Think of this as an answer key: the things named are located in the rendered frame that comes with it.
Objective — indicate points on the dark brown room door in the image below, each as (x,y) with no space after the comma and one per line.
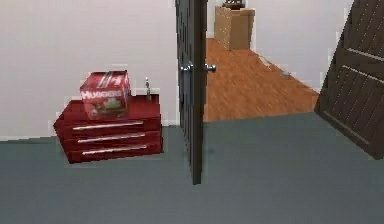
(194,100)

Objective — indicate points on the silver round door knob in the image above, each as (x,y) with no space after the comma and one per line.
(211,68)
(185,68)

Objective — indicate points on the small silver bottle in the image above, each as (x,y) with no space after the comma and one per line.
(147,89)

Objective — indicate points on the red chest of drawers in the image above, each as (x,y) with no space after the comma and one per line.
(113,133)

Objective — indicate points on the red printed cardboard box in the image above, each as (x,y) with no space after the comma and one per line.
(105,95)

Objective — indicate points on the tan wooden cabinet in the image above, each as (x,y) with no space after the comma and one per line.
(233,28)

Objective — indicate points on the dark object on cabinet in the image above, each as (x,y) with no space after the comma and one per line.
(234,4)

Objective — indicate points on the dark brown panelled door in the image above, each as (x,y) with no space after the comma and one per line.
(358,80)

